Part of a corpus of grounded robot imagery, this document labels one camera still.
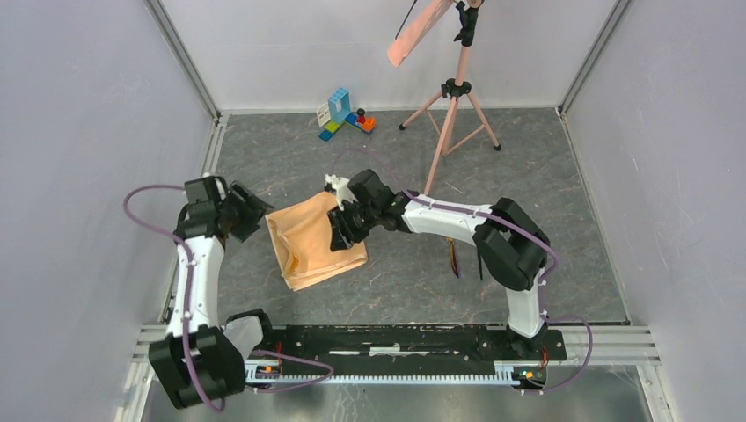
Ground aluminium frame rail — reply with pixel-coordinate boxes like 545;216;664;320
113;324;662;422

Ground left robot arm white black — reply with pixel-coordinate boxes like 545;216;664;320
148;175;271;410

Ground colourful toy brick structure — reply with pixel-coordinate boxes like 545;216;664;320
316;88;377;142

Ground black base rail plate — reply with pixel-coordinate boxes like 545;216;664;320
245;324;567;380

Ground iridescent rainbow knife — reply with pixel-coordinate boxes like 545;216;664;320
446;237;461;279

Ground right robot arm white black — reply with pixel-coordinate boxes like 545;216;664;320
325;169;556;359

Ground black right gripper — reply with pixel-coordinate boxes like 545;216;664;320
327;200;378;252

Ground peach cloth napkin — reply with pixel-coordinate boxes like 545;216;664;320
266;192;369;291

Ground pink panel on tripod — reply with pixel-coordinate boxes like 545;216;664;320
386;0;454;67

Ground pink tripod stand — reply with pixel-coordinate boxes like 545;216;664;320
399;1;502;194

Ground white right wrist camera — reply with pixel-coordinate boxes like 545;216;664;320
324;174;357;211

